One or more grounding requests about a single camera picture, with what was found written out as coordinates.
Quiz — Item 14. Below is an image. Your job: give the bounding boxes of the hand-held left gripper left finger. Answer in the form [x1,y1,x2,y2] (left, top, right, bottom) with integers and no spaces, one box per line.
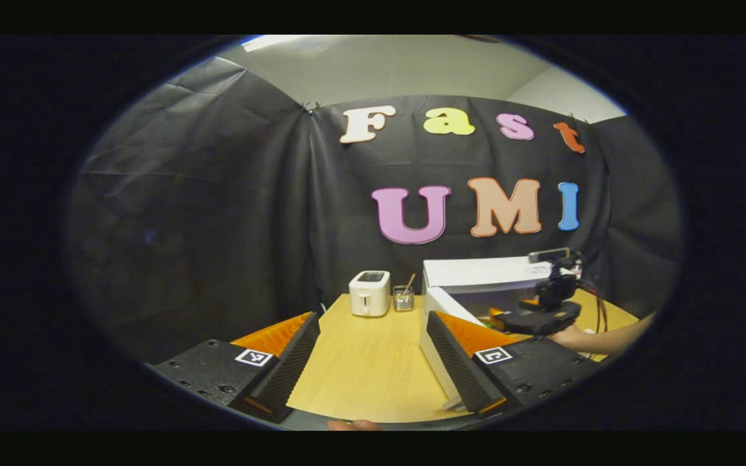
[152,311,322,425]

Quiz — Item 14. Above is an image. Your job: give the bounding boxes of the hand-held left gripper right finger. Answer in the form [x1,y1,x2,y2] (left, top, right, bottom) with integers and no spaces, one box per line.
[426,311,602,418]

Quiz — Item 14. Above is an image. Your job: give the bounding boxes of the white microwave oven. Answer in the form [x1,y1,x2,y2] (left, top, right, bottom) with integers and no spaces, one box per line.
[420,256,584,412]

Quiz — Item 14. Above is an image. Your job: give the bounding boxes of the glass jar with sticks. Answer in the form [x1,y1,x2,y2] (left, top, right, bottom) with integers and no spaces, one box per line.
[392,273,416,313]

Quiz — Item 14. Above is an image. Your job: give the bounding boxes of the white toaster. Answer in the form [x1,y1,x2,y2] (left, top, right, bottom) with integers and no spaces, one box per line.
[348,270,392,318]

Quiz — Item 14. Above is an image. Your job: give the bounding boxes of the black backdrop cloth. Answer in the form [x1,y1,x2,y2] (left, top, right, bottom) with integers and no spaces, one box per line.
[69,57,681,363]

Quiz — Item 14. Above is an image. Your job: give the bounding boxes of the red and black cable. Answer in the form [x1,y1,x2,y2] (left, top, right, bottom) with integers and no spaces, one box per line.
[577,275,610,336]

